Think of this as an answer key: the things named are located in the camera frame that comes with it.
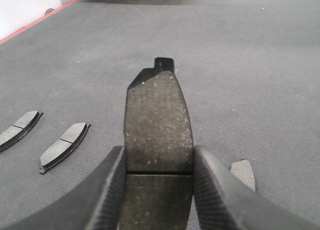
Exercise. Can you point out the grey brake pad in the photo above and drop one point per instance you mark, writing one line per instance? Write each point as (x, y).
(159, 152)
(243, 171)
(63, 147)
(19, 129)

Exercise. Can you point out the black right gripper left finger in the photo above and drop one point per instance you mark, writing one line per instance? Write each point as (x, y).
(95, 204)

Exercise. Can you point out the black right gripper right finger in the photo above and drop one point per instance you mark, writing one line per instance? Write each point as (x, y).
(223, 202)

